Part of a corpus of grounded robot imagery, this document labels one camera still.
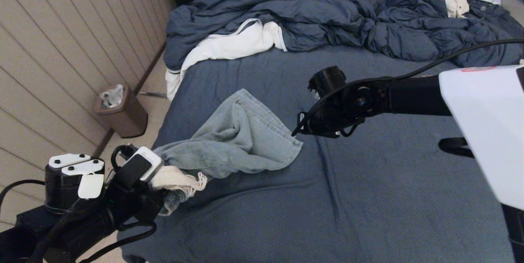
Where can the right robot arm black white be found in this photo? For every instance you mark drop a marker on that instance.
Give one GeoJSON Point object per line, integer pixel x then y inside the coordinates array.
{"type": "Point", "coordinates": [417, 97]}

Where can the blue denim shirt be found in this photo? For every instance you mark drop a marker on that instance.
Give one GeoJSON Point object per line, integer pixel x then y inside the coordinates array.
{"type": "Point", "coordinates": [491, 13]}

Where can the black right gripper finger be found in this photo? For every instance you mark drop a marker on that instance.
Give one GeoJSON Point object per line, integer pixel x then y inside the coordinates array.
{"type": "Point", "coordinates": [299, 125]}

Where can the light blue denim shorts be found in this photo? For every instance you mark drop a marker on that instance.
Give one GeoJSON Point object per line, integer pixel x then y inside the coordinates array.
{"type": "Point", "coordinates": [237, 144]}

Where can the thin grey metal rod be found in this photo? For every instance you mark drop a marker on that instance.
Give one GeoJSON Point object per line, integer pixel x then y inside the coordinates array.
{"type": "Point", "coordinates": [153, 95]}

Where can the crumpled dark blue duvet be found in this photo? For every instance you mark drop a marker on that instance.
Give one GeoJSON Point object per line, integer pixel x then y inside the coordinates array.
{"type": "Point", "coordinates": [327, 9]}

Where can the white garment with dark trim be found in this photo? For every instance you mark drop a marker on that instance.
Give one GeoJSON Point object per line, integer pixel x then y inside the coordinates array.
{"type": "Point", "coordinates": [229, 46]}

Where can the white plastic bin bag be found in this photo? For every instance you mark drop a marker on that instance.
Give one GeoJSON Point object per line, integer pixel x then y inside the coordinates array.
{"type": "Point", "coordinates": [111, 96]}

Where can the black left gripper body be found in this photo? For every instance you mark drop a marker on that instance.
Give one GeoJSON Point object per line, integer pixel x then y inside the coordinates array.
{"type": "Point", "coordinates": [135, 205]}

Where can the brown trash bin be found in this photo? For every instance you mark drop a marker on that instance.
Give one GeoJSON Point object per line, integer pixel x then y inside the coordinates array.
{"type": "Point", "coordinates": [127, 119]}

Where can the blue bed sheet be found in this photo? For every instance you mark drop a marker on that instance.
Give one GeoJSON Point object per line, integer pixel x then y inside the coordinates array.
{"type": "Point", "coordinates": [368, 214]}

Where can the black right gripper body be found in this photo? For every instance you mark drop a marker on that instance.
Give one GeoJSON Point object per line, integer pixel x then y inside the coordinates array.
{"type": "Point", "coordinates": [327, 117]}

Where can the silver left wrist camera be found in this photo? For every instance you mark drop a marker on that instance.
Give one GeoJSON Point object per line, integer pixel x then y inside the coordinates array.
{"type": "Point", "coordinates": [139, 166]}

